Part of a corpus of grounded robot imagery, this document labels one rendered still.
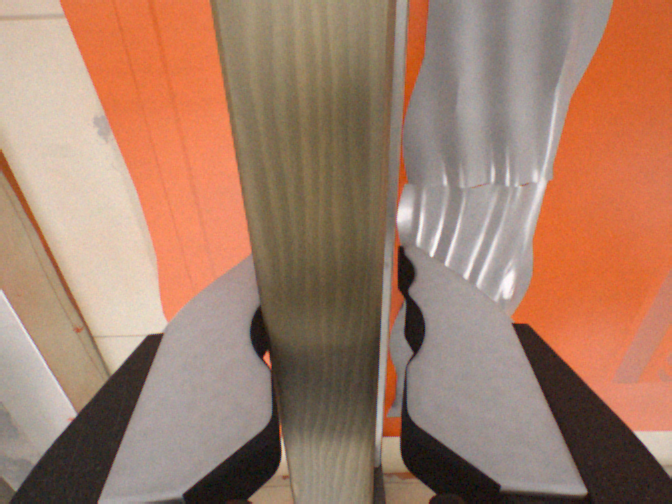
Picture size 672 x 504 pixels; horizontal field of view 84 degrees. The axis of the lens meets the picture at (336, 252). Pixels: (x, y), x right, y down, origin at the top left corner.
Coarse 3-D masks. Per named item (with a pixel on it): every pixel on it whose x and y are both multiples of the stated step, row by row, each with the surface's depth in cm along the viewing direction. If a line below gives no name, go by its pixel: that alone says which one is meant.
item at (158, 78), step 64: (64, 0) 14; (128, 0) 14; (192, 0) 14; (640, 0) 14; (128, 64) 15; (192, 64) 15; (640, 64) 16; (128, 128) 17; (192, 128) 17; (576, 128) 17; (640, 128) 17
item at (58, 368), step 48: (0, 192) 17; (0, 240) 17; (0, 288) 17; (48, 288) 19; (0, 336) 18; (48, 336) 19; (0, 384) 20; (48, 384) 20; (96, 384) 23; (48, 432) 22; (288, 480) 31; (384, 480) 31
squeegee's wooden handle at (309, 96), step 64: (256, 0) 5; (320, 0) 6; (384, 0) 6; (256, 64) 6; (320, 64) 6; (384, 64) 6; (256, 128) 6; (320, 128) 6; (384, 128) 7; (256, 192) 7; (320, 192) 7; (384, 192) 8; (256, 256) 8; (320, 256) 8; (320, 320) 9; (320, 384) 10; (320, 448) 11
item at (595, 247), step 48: (144, 192) 18; (192, 192) 18; (240, 192) 18; (576, 192) 18; (624, 192) 18; (192, 240) 20; (240, 240) 20; (576, 240) 20; (624, 240) 20; (192, 288) 21; (528, 288) 21; (576, 288) 22; (624, 288) 22; (576, 336) 23; (624, 336) 24; (624, 384) 26; (384, 432) 28
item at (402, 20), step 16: (400, 0) 11; (400, 16) 11; (400, 32) 11; (400, 48) 12; (400, 64) 12; (400, 80) 12; (400, 96) 12; (400, 112) 13; (400, 128) 13; (400, 144) 13; (384, 256) 15; (384, 272) 16; (384, 288) 16; (384, 304) 17; (384, 320) 17; (384, 336) 18; (384, 352) 18; (384, 368) 19; (384, 384) 20; (384, 400) 20
